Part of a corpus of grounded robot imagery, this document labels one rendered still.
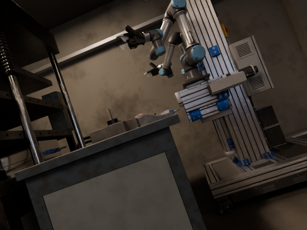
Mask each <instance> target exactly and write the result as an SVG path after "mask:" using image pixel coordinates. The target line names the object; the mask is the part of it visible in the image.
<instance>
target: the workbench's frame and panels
mask: <svg viewBox="0 0 307 230"><path fill-rule="evenodd" d="M177 123H180V119H179V116H178V115H174V116H172V117H169V118H166V119H163V120H160V121H157V122H155V123H152V124H150V125H147V126H144V127H141V128H138V129H136V130H133V131H130V132H128V133H125V134H122V135H119V136H116V137H113V138H111V139H108V140H106V141H103V142H100V143H97V144H94V145H92V146H89V147H86V148H84V149H81V150H78V151H75V152H73V153H70V154H67V155H64V156H62V157H59V158H56V159H53V160H51V161H48V162H45V163H42V164H39V165H37V166H34V167H31V168H29V169H26V170H23V171H20V172H17V173H15V177H16V180H17V182H18V181H21V180H23V179H24V180H25V183H26V186H27V189H28V192H29V195H30V198H31V200H32V205H33V207H34V210H35V214H36V217H37V220H38V223H39V226H40V229H41V230H207V229H206V226H205V223H204V220H203V218H202V215H201V212H200V210H199V207H198V204H197V202H196V198H195V196H194V194H193V191H192V188H191V185H190V182H189V180H188V177H187V175H186V172H185V169H184V166H183V163H182V161H181V158H180V155H179V153H178V150H177V148H176V144H175V141H174V139H173V136H172V134H171V131H170V128H169V126H172V125H175V124H177Z"/></svg>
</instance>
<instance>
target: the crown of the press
mask: <svg viewBox="0 0 307 230"><path fill-rule="evenodd" d="M0 28H2V29H3V30H4V36H5V39H6V42H7V45H8V48H9V51H10V55H11V58H12V61H13V64H14V65H15V66H17V67H20V68H22V67H24V66H27V65H29V64H32V63H35V62H38V61H40V60H43V59H46V58H48V57H49V56H48V53H49V52H54V54H55V55H56V54H59V50H58V46H57V44H56V41H55V38H54V35H53V34H52V33H50V32H49V30H48V29H47V28H46V27H43V26H42V25H41V24H40V23H39V22H37V21H36V20H35V19H34V18H33V17H31V16H30V15H29V14H28V13H27V12H25V11H24V10H23V9H22V8H21V7H20V6H19V5H17V4H16V3H15V2H14V1H13V0H0Z"/></svg>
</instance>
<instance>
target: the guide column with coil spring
mask: <svg viewBox="0 0 307 230"><path fill-rule="evenodd" d="M3 50H7V49H5V48H4V49H0V51H3ZM5 53H8V52H1V53H0V55H1V54H5ZM3 57H9V55H3V56H1V57H0V59H1V58H3ZM4 60H10V58H5V59H2V60H1V62H2V61H4ZM6 63H11V61H8V62H4V63H2V65H4V64H6ZM9 66H12V64H9V65H5V66H3V68H5V67H9ZM11 69H13V68H7V69H5V70H4V71H7V70H11ZM6 80H7V83H8V85H9V88H10V92H11V95H12V98H13V101H14V104H15V107H16V111H17V113H18V116H19V119H20V123H21V126H22V129H23V131H24V134H25V138H26V141H27V144H28V147H29V150H30V153H31V157H32V160H33V163H34V165H37V164H40V163H42V162H44V161H43V157H42V154H41V151H40V148H39V145H38V142H37V139H36V136H35V133H34V130H33V127H32V124H31V121H30V118H29V115H28V112H27V109H26V105H25V102H24V99H23V96H22V94H21V90H20V87H19V84H18V81H17V78H16V75H14V74H10V75H7V76H6Z"/></svg>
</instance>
